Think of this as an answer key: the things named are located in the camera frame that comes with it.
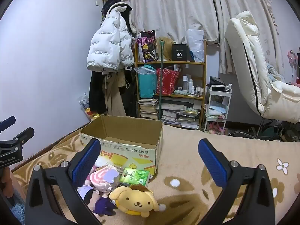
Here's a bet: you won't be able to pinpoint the green tissue pack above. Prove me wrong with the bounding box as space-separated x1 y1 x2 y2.
119 167 150 188

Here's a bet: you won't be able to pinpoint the yellow dog plush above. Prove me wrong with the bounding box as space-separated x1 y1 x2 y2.
109 184 160 218

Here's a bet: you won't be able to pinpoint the pink swirl roll plush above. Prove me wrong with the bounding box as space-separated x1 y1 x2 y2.
89 169 118 191

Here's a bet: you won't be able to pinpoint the green pole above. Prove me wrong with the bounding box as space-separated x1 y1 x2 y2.
157 40 166 120

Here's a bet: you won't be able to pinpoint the stack of dark books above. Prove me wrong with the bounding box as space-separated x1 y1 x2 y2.
138 98 160 120

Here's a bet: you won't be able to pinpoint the group of white bottles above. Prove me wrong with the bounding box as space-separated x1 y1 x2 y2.
183 75 204 96

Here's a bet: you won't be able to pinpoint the beige trench coat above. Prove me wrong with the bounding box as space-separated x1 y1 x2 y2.
103 71 128 117

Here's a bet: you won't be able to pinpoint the red patterned bag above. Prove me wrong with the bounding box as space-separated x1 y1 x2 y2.
156 67 180 95

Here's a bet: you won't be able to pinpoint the black box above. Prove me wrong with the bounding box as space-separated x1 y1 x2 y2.
172 44 190 62

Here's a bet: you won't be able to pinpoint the white puffer jacket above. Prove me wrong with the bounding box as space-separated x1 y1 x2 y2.
86 2 135 72

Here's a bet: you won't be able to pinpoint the clear plastic bag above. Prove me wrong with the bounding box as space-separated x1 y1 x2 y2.
186 29 205 62

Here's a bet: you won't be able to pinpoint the black coat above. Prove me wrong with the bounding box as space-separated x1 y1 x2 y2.
88 69 108 115

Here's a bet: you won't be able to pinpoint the pile of small plush toys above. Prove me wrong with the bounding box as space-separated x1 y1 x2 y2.
78 94 100 120

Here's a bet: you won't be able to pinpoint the black pink printed bag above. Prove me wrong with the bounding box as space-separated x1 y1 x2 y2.
136 30 157 62

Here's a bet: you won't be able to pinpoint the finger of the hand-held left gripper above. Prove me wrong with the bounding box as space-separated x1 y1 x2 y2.
0 116 16 132
0 127 35 146

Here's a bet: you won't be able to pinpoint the tangle of cables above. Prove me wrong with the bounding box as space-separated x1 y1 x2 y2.
231 119 300 143

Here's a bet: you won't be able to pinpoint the white trolley cart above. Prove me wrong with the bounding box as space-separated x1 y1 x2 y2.
203 84 233 135

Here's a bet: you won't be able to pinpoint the printed cardboard box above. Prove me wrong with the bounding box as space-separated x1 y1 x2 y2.
80 114 164 176

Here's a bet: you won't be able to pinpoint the light blue cloth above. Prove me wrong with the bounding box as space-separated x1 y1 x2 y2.
267 64 285 82

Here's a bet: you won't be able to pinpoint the pink cat-ear headphones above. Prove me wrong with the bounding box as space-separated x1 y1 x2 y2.
288 50 299 65

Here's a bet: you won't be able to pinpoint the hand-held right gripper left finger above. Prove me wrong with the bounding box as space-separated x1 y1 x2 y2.
25 138 102 225

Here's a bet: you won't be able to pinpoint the stack of pale books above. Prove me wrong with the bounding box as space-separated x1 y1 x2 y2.
160 98 202 129

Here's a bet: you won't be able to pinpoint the teal bag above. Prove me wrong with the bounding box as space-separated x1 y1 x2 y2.
138 64 158 99

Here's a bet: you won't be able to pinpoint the wooden shelf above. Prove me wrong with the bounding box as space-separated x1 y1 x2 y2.
134 39 207 130

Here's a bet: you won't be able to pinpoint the dark hanging garment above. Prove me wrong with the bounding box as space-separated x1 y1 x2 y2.
124 70 139 118

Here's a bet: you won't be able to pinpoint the black fluffy garment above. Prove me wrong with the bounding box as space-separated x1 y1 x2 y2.
102 0 133 29

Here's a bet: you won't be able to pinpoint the clear zip bag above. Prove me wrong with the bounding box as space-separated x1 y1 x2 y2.
134 66 157 76

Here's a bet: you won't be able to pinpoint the person's left hand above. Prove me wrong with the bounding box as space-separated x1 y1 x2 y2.
0 167 16 198

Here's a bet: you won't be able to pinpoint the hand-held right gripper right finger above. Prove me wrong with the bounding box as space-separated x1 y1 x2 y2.
198 138 276 225

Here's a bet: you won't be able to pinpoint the lilac plush toy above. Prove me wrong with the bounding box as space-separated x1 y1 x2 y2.
104 169 120 182

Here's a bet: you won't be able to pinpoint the floral beige curtain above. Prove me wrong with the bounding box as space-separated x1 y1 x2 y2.
128 0 222 46
208 0 285 74

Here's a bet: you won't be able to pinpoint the blond wig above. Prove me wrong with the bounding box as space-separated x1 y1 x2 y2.
153 37 174 61

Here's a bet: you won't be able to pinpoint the pale blue folded cloth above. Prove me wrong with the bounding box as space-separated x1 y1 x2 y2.
208 101 228 117

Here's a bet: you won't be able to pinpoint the cream padded chair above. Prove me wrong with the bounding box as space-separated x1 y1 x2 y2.
224 10 300 123

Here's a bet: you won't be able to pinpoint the white fluffy pom-pom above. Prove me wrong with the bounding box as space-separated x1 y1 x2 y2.
95 156 110 169

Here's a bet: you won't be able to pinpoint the dark purple doll plush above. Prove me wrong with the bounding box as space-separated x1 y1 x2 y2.
92 197 118 216

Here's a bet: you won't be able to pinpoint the lavender-haired doll plush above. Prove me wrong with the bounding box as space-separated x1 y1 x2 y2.
77 184 101 207

